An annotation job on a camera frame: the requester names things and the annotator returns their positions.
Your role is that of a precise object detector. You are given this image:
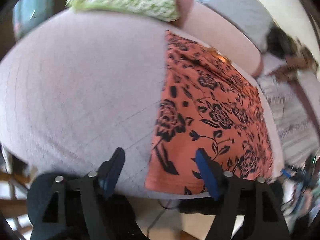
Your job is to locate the orange black floral garment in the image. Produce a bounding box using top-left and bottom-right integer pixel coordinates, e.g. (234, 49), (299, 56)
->
(145, 31), (273, 195)

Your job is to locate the striped grey white cloth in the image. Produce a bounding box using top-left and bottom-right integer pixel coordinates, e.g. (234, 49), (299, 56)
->
(257, 76), (319, 165)

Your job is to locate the brown patterned cloth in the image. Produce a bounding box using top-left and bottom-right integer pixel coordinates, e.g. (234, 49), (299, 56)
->
(268, 40), (319, 82)

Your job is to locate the dark furry item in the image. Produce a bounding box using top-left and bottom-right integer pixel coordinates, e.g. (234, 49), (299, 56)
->
(266, 26), (297, 59)

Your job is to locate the pink bolster cushion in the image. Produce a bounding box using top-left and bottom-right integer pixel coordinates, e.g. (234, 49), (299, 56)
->
(172, 0), (263, 77)

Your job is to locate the light grey pillow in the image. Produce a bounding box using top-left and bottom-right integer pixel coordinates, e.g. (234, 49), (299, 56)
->
(198, 0), (274, 53)

